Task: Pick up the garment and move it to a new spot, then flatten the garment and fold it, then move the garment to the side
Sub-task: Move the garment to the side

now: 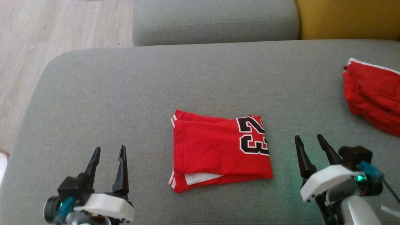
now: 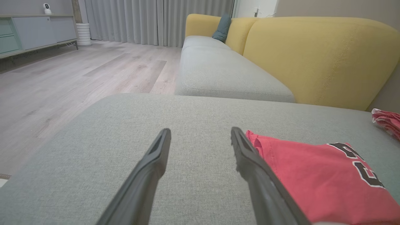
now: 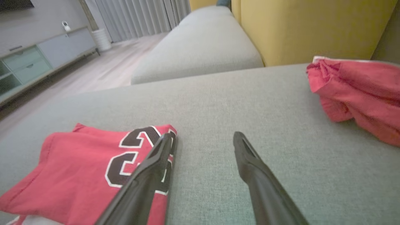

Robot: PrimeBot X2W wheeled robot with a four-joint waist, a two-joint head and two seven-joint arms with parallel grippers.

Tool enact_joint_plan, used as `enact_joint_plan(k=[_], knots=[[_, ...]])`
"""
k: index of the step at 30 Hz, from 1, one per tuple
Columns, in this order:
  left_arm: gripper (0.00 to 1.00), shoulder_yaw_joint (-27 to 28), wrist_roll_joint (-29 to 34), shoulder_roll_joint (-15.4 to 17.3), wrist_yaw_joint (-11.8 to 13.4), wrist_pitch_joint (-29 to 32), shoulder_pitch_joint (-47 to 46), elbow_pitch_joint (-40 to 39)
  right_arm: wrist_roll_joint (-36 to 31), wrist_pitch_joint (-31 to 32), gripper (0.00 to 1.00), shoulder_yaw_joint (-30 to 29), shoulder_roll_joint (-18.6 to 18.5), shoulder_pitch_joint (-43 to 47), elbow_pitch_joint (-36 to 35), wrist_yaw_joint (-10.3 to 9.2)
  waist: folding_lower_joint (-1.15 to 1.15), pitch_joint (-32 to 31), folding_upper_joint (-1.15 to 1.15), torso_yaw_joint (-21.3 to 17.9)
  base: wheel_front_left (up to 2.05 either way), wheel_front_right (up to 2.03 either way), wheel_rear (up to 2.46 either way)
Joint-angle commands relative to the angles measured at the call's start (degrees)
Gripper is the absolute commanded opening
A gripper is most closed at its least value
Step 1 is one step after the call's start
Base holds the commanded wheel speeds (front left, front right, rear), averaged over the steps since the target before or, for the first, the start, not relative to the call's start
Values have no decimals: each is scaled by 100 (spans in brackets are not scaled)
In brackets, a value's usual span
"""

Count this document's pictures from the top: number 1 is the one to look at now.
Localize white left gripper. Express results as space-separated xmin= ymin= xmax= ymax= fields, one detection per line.
xmin=73 ymin=145 xmax=135 ymax=223

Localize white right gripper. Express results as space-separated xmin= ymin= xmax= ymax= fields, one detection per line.
xmin=294 ymin=134 xmax=360 ymax=203

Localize red shorts with white band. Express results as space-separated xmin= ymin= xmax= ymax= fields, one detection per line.
xmin=342 ymin=57 xmax=400 ymax=137

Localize red jersey with black number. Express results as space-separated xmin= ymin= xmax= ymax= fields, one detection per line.
xmin=168 ymin=108 xmax=274 ymax=194

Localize white round basket brown rim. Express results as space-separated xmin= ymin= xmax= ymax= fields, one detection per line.
xmin=0 ymin=149 xmax=10 ymax=185

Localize large yellow sofa backrest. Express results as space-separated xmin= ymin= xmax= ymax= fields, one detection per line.
xmin=295 ymin=0 xmax=400 ymax=41

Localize grey sofa seat cushion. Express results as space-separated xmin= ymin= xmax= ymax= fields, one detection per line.
xmin=132 ymin=0 xmax=300 ymax=47

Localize blue right camera connector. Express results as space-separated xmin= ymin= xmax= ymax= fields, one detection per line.
xmin=357 ymin=161 xmax=385 ymax=184

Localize blue camera connector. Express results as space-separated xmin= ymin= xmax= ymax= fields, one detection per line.
xmin=53 ymin=197 xmax=77 ymax=224
xmin=357 ymin=161 xmax=385 ymax=184

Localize blue left camera connector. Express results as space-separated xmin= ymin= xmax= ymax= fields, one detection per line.
xmin=53 ymin=197 xmax=77 ymax=224

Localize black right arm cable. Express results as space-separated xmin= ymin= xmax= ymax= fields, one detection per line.
xmin=382 ymin=179 xmax=400 ymax=204

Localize white cable tie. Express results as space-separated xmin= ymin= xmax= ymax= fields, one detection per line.
xmin=380 ymin=204 xmax=400 ymax=218

